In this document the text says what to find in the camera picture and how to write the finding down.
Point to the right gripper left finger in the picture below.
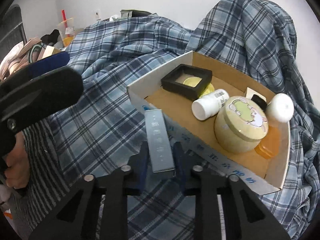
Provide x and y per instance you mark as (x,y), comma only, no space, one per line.
(97,207)

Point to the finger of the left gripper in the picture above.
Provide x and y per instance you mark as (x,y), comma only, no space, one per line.
(43,66)
(39,98)

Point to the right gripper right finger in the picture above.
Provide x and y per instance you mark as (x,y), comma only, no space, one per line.
(246,217)

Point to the cream round tin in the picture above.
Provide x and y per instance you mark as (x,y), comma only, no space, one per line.
(240,125)

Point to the grey blue carton box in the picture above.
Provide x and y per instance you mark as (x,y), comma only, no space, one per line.
(162,162)

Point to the large white plastic bottle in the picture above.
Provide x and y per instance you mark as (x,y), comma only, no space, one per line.
(280,109)

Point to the small white pill bottle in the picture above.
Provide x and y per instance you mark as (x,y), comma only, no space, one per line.
(209,105)

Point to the black square frame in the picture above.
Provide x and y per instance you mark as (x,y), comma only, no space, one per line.
(187,81)

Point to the white lotion tube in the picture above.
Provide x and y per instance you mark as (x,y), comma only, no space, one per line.
(222,219)

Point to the person left hand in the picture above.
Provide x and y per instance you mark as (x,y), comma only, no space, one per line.
(18,172)

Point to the pink floral fabric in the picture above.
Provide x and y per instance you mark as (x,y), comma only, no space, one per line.
(22,55)

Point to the plastic cup with red straw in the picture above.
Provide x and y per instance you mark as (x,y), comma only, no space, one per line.
(66,29)

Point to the striped grey cloth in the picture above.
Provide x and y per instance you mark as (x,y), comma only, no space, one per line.
(57,158)

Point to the blue plaid shirt cloth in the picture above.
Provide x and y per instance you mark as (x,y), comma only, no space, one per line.
(256,37)

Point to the white cardboard tray box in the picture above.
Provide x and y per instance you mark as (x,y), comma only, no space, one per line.
(263,176)

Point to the wall socket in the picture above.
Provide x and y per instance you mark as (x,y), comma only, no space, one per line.
(97,15)

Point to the grey box at wall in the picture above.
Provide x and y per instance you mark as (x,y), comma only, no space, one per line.
(130,13)

